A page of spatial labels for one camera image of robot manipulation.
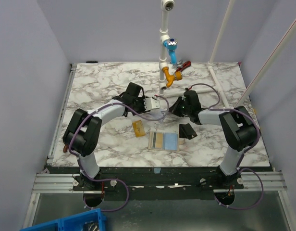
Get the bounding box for orange pipe valve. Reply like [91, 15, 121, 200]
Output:
[162, 67, 183, 88]

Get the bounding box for silver VIP card top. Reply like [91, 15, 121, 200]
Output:
[144, 109, 170, 121]

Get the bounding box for gold card with magnetic stripe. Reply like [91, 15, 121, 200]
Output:
[151, 132, 163, 149]

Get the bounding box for blue plastic bin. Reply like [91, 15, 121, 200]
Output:
[22, 208, 106, 231]

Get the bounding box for beige leather card holder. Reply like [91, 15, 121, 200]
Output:
[148, 131, 185, 152]

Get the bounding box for aluminium rail frame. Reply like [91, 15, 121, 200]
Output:
[33, 63, 296, 231]

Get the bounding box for blue pipe valve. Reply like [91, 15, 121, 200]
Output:
[163, 38, 178, 65]

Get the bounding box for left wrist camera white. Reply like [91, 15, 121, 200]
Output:
[144, 97, 160, 112]

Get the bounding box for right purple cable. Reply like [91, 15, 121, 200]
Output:
[187, 83, 264, 210]

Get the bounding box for black card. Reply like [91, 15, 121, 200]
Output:
[179, 123, 197, 140]

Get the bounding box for purple cable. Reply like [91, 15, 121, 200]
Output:
[68, 95, 169, 213]
[187, 83, 264, 210]

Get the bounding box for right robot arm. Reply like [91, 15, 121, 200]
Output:
[169, 90, 260, 189]

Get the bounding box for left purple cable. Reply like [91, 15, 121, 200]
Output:
[68, 95, 169, 213]

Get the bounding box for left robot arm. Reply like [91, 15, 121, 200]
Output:
[62, 82, 147, 190]

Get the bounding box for brown faucet tap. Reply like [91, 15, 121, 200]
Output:
[63, 145, 68, 153]

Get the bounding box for gold card middle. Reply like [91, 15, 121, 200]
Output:
[132, 120, 146, 137]

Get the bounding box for red black pliers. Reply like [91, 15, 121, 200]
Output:
[172, 61, 192, 72]

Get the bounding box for white PVC pipe frame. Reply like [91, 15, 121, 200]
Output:
[159, 0, 296, 107]

